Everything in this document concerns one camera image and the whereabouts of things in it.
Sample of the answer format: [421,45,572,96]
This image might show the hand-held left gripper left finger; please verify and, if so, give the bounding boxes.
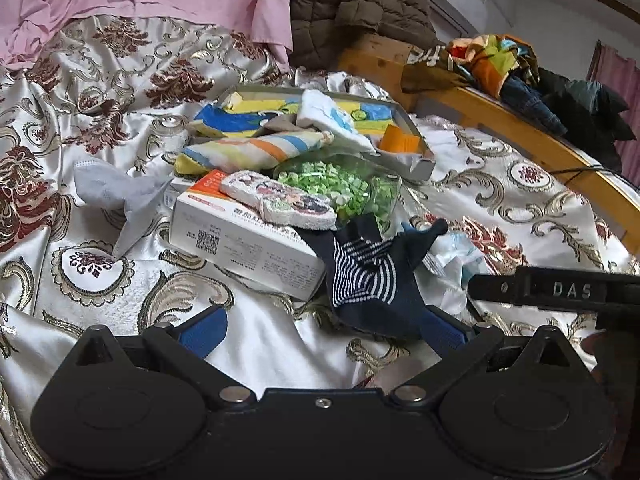
[64,305,258,408]

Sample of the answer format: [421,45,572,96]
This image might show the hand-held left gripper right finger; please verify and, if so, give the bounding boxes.
[387,307,582,406]

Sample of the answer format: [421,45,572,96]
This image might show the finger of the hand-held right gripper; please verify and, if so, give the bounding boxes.
[467,274,521,307]

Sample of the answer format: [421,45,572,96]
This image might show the navy sock with white stripes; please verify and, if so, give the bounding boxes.
[300,212,449,341]

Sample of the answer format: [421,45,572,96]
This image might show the grey face mask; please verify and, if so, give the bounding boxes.
[72,157,177,259]

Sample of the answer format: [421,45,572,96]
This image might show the orange cloth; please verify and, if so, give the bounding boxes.
[378,125,425,154]

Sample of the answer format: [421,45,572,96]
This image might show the striped pastel sock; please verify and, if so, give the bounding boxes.
[174,130,335,175]

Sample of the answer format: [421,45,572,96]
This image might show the white cloth with blue print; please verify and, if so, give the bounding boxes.
[296,89,377,153]

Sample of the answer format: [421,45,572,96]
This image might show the blue face mask packet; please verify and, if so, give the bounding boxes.
[425,232,483,311]

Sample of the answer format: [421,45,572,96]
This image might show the white and orange carton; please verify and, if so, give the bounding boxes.
[167,169,327,302]

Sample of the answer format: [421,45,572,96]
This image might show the bag of green bits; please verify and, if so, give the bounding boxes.
[272,154,403,233]

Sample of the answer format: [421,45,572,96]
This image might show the blue jeans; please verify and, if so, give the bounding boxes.
[500,72,568,133]

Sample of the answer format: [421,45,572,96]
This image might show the pink curtain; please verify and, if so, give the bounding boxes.
[587,40,640,176]

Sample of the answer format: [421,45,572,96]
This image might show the grey cloth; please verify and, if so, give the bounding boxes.
[262,114,303,137]

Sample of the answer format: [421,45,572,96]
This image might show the multicoloured patchwork cloth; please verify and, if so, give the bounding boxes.
[445,34,541,101]

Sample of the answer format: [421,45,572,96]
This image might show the floral satin bedspread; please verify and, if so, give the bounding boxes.
[0,15,640,480]

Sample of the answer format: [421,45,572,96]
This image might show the brown puffer jacket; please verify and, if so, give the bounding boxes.
[287,0,446,73]

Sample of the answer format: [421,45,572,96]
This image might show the black cable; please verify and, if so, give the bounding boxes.
[552,162,626,186]

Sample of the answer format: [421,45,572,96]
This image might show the wooden bed frame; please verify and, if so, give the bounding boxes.
[337,35,640,256]

